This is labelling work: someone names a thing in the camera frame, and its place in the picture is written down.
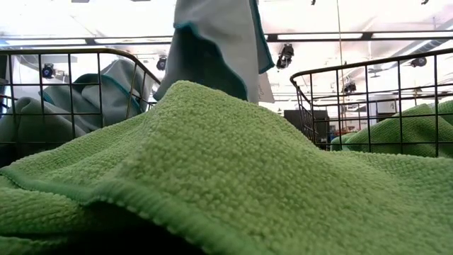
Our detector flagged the black overhead frame bar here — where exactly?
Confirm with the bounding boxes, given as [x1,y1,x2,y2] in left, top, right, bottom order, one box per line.
[0,30,453,46]

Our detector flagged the black wire basket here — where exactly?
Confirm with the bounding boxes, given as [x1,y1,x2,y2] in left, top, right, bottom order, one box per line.
[0,47,162,168]
[289,47,453,159]

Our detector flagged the black monitor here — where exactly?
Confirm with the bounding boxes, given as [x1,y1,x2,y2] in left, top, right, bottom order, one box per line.
[282,108,331,142]

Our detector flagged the green microfiber towel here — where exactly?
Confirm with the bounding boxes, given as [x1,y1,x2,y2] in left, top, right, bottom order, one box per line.
[0,80,453,255]
[331,100,453,159]

